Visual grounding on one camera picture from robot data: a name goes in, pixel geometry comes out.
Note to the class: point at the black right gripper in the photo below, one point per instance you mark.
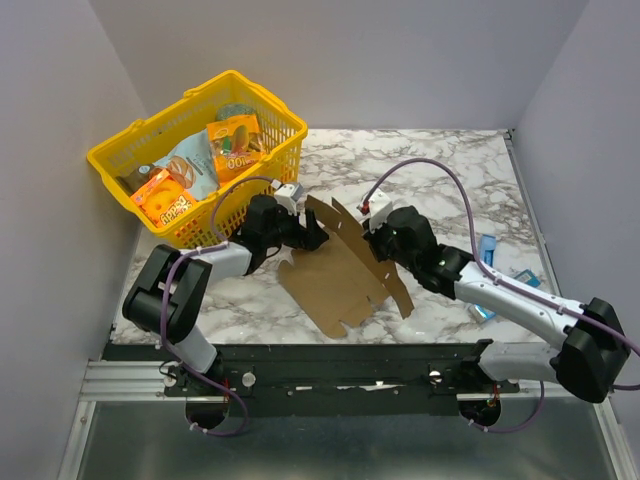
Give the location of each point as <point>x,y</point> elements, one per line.
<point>376,245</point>

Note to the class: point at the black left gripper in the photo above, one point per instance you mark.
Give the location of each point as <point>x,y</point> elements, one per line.
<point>309,237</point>

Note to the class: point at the brown cardboard box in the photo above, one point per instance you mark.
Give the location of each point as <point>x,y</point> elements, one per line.
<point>341,283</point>

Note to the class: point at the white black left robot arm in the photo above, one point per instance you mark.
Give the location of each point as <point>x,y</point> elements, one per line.
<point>166,297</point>

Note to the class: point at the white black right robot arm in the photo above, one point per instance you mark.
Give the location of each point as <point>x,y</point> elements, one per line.
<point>584,350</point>

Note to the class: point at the light blue long box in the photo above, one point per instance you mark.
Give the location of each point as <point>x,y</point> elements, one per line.
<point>487,248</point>

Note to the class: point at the orange scrub daddy sponge box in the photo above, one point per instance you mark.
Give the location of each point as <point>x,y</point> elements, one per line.
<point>163,199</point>

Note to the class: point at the teal small box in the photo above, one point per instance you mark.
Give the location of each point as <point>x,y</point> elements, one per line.
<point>528,277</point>

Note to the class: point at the orange mango gummy bag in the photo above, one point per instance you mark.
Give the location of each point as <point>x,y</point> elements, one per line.
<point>236,145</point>

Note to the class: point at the small blue white packet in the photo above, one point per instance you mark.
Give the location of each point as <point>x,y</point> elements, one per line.
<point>481,314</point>

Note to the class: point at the light blue cassava chips bag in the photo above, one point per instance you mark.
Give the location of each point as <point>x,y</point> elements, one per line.
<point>190,162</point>

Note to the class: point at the yellow plastic shopping basket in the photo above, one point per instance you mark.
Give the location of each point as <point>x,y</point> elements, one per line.
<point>176,139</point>

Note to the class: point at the green netted melon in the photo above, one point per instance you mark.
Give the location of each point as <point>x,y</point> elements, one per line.
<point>232,109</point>

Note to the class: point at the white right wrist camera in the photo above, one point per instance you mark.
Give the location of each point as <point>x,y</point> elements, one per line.
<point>378,204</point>

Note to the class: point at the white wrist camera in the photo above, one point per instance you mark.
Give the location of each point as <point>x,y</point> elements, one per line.
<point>378,204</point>
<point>289,195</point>

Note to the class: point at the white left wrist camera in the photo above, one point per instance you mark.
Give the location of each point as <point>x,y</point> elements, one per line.
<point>289,195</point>

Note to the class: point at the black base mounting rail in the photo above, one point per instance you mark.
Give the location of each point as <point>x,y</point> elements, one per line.
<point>332,380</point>

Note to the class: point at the aluminium extrusion frame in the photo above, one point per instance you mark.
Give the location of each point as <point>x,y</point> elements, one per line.
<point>107,381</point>

